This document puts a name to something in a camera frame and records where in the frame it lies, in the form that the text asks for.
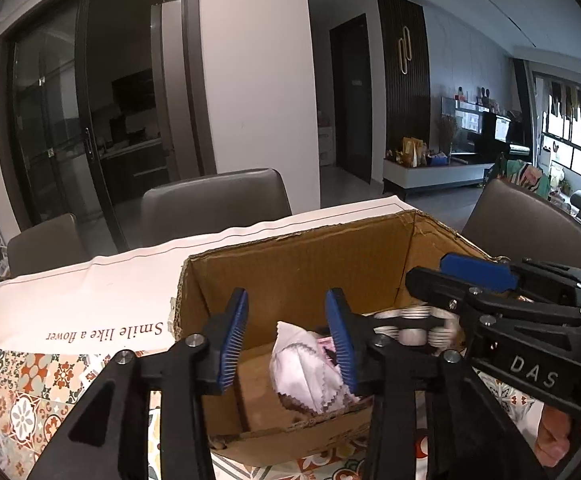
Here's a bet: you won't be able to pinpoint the white patterned tablecloth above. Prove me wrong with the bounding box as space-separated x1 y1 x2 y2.
0 194 581 480

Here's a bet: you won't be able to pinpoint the dark slatted wall panel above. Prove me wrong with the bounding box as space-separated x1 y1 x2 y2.
375 0 431 162

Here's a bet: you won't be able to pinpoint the white zigzag edge cloth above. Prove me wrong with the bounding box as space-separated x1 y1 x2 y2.
269 320 372 414

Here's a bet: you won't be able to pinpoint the white plastic ring holder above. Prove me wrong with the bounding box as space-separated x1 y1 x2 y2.
371 304 467 350

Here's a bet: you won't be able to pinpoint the dried flower bouquet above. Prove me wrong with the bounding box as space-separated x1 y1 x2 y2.
435 114 459 157

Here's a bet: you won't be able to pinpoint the grey dining chair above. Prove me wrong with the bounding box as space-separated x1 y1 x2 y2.
6 213 92 279
140 168 293 249
461 178 581 275

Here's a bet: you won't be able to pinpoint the green pink clothes pile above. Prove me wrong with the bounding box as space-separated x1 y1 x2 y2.
489 156 567 202

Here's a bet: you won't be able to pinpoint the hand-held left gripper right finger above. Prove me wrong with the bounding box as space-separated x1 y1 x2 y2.
323 287 551 480

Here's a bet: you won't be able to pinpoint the white storage boxes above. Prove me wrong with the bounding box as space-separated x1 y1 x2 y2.
318 124 335 167

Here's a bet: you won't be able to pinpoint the dark wooden door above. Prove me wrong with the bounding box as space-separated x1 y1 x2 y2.
329 12 374 185

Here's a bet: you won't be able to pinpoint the yellow paper bags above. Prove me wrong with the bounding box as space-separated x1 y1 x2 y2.
394 137 427 168

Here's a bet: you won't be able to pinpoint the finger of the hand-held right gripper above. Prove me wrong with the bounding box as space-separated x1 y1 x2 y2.
404 265 581 334
439 254 581 292

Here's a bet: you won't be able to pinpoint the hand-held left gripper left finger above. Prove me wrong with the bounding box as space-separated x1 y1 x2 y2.
25 287 249 480

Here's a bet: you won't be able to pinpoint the pink cloth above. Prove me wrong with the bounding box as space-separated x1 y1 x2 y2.
315 335 339 362

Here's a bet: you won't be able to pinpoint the gold wall ornament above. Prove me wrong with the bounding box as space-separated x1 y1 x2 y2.
395 27 412 77

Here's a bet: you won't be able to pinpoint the silver refrigerator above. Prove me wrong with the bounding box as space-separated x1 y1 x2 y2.
149 0 202 182

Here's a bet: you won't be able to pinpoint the large window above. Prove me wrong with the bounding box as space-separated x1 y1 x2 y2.
531 72 581 182

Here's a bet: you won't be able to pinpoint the brown cardboard box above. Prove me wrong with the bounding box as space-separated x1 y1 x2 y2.
169 208 512 467

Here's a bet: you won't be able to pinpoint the dark sliding glass door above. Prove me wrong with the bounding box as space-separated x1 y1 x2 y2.
0 0 212 262

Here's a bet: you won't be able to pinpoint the white low media cabinet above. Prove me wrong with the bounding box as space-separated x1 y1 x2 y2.
382 152 497 197

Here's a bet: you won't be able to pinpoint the person's right hand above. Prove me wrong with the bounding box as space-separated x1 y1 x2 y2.
534 402 581 472

